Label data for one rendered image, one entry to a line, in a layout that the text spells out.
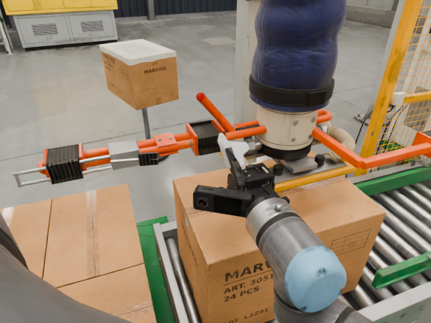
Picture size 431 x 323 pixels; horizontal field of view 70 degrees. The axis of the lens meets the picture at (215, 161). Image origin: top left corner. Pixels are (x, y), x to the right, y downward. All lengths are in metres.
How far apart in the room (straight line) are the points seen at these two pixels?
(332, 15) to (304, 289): 0.56
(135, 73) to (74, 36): 5.67
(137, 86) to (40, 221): 1.25
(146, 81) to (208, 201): 2.01
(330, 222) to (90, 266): 0.97
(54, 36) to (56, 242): 6.78
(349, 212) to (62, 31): 7.54
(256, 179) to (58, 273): 1.06
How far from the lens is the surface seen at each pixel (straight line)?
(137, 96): 2.53
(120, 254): 1.46
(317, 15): 0.76
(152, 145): 0.82
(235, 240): 0.90
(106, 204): 1.73
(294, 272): 0.47
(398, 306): 1.36
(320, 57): 0.79
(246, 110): 2.01
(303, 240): 0.49
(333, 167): 0.96
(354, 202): 1.12
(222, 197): 0.58
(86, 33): 8.10
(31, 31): 8.07
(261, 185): 0.62
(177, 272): 1.34
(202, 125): 0.85
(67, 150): 0.80
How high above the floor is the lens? 1.61
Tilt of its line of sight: 33 degrees down
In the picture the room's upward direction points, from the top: straight up
